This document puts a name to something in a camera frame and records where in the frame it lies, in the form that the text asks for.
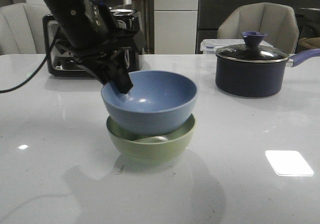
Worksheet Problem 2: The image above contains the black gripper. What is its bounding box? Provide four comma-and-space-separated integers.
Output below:
51, 27, 145, 94

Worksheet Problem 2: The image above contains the blue bowl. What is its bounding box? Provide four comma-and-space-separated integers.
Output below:
101, 71, 198, 135

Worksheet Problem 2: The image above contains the green bowl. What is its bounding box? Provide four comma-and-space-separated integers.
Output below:
106, 115, 196, 164

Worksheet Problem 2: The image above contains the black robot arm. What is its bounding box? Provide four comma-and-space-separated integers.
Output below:
43, 0, 145, 94

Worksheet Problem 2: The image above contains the black and chrome toaster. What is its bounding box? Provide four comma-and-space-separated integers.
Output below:
42, 9, 145, 77

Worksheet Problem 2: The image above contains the left beige armchair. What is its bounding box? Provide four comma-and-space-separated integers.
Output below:
0, 3, 50, 55

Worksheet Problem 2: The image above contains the beige armchair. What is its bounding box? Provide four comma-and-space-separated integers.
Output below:
217, 3, 299, 54
0, 3, 50, 55

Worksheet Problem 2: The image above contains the white refrigerator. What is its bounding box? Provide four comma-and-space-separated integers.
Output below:
154, 0, 198, 55

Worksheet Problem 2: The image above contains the clear plastic food container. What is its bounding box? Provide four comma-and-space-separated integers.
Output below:
200, 39, 272, 57

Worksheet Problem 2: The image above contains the dark blue saucepan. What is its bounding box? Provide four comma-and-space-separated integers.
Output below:
215, 49, 320, 98

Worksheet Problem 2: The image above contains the glass pot lid purple knob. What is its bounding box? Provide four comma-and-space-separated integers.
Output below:
215, 31, 289, 63

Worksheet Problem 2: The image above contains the right beige armchair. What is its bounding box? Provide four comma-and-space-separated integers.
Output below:
217, 3, 299, 54

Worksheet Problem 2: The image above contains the black cable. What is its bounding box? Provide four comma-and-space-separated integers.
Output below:
0, 26, 61, 94

